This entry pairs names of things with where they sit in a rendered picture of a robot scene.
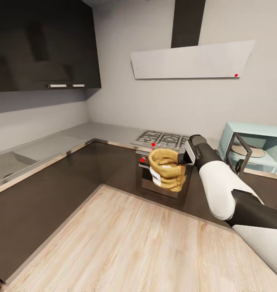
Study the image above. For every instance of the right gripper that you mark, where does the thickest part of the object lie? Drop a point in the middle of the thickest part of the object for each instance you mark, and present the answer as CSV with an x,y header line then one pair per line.
x,y
183,158

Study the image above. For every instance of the drop in sink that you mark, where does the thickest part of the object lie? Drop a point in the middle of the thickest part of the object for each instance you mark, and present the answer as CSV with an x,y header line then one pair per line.
x,y
18,160

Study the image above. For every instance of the popcorn bag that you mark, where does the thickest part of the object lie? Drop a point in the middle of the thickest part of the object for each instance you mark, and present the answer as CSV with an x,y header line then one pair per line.
x,y
166,171

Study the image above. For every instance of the cabinet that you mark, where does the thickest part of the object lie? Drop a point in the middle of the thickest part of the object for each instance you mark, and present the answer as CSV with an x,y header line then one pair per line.
x,y
47,45

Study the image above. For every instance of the microwave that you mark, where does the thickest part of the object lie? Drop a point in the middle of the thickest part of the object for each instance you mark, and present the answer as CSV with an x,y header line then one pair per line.
x,y
243,142

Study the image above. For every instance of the burner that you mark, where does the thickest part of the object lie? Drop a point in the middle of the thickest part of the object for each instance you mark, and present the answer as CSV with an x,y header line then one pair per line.
x,y
151,139

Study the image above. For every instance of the oven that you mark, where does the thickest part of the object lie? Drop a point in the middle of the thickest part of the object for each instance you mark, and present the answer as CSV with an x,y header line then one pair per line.
x,y
145,184

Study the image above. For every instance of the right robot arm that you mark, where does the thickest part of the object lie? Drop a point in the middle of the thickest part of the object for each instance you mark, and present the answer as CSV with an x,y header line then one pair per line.
x,y
233,201

